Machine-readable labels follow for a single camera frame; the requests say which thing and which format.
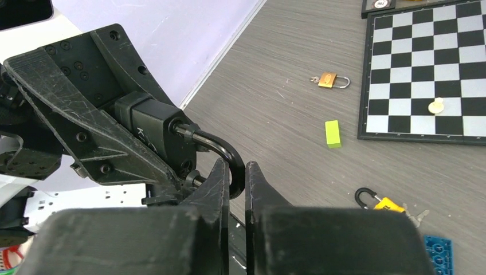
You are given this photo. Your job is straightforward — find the small brass padlock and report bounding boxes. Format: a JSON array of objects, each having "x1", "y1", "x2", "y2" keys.
[{"x1": 309, "y1": 72, "x2": 351, "y2": 89}]

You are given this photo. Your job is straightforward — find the small black square tray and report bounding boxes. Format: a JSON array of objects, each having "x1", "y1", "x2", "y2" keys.
[{"x1": 360, "y1": 0, "x2": 396, "y2": 19}]

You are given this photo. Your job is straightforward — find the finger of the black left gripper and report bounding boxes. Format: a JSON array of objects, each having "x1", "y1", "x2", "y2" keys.
[{"x1": 3, "y1": 49, "x2": 182, "y2": 191}]

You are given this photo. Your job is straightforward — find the blue toy brick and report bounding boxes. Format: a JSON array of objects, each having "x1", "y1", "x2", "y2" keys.
[{"x1": 424, "y1": 235, "x2": 454, "y2": 275}]

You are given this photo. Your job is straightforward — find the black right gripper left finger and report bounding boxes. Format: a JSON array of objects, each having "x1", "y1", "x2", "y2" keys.
[{"x1": 17, "y1": 159, "x2": 230, "y2": 274}]

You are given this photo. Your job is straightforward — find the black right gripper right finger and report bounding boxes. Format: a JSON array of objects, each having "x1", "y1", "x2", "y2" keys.
[{"x1": 245, "y1": 161, "x2": 433, "y2": 274}]

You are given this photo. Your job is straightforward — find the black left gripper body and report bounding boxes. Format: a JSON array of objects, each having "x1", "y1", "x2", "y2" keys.
[{"x1": 41, "y1": 23, "x2": 174, "y2": 111}]

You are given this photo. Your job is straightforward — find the black white chessboard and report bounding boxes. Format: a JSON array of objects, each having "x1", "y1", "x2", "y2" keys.
[{"x1": 357, "y1": 1, "x2": 485, "y2": 146}]

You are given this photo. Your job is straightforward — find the silver keys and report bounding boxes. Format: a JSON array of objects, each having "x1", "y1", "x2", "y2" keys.
[{"x1": 402, "y1": 203, "x2": 430, "y2": 228}]

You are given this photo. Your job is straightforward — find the yellow padlock black shackle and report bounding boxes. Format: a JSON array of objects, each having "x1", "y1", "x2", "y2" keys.
[{"x1": 354, "y1": 187, "x2": 405, "y2": 213}]

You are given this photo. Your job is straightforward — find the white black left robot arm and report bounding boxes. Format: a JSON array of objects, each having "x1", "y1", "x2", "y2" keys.
[{"x1": 1, "y1": 23, "x2": 196, "y2": 188}]

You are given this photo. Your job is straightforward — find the green toy block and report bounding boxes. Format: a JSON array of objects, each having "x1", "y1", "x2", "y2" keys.
[{"x1": 325, "y1": 120, "x2": 342, "y2": 148}]

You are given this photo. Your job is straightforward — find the gold chess piece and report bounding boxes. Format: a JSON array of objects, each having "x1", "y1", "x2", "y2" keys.
[{"x1": 428, "y1": 97, "x2": 444, "y2": 115}]

